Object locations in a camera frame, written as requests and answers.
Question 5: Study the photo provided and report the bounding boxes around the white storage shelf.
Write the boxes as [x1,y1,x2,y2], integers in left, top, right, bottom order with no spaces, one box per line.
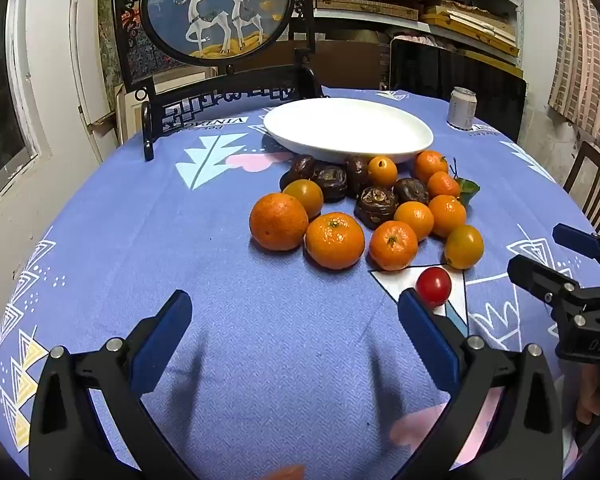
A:
[310,0,526,67]

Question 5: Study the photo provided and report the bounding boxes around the white oval plate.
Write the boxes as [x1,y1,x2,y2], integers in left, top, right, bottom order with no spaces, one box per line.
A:
[263,98,435,165]

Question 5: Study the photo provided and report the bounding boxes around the smooth small orange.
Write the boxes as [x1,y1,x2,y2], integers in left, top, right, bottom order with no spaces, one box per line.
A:
[428,194,467,238]
[282,179,324,220]
[444,224,485,270]
[394,201,435,242]
[367,156,398,189]

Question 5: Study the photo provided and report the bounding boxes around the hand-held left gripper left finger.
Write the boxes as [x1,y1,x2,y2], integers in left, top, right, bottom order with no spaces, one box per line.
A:
[28,289,196,480]

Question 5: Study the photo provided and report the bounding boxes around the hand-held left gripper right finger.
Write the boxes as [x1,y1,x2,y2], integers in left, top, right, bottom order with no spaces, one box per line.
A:
[395,288,563,480]

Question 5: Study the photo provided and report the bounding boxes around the large textured orange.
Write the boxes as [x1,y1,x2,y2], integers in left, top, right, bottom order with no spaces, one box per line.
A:
[249,193,310,252]

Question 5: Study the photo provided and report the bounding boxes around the red cherry tomato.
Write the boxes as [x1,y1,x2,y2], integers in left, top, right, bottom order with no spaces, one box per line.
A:
[415,267,452,309]

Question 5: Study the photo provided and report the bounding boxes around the brown cardboard box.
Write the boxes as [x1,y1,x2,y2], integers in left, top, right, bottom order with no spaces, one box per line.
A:
[260,40,392,92]

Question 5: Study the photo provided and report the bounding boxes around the white drink can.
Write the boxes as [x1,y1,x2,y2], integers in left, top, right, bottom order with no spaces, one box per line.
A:
[447,87,478,131]

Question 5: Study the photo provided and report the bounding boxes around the blue printed tablecloth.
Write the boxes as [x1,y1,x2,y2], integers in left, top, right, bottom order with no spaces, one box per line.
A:
[0,87,600,480]

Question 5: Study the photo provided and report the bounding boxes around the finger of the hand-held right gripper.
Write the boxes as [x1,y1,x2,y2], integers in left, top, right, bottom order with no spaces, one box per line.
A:
[507,254,581,307]
[552,223,600,281]

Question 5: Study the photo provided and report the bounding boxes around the round deer screen black stand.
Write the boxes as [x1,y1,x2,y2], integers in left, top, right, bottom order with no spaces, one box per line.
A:
[107,0,326,162]

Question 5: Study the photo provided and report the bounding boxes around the window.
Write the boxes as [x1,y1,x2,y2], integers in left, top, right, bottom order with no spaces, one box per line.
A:
[0,0,42,201]

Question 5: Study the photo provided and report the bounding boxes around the wooden chair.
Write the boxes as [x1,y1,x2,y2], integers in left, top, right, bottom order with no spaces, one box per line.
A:
[562,140,600,233]

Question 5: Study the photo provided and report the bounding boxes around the dark brown water chestnut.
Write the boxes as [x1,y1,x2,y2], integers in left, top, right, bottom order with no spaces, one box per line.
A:
[311,165,349,203]
[343,155,371,198]
[280,155,317,192]
[354,186,399,228]
[393,177,430,206]

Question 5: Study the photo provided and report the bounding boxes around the mandarin with green leaf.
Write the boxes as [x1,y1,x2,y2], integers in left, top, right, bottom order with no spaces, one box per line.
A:
[426,157,481,206]

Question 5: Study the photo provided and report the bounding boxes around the leaning picture frames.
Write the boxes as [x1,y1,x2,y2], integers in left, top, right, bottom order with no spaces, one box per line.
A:
[97,0,127,111]

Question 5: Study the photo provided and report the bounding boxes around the person's right hand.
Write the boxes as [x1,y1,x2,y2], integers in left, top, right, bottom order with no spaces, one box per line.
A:
[576,360,600,426]

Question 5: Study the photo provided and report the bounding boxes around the big orange mandarin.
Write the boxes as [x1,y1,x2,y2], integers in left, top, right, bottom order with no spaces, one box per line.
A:
[305,212,366,270]

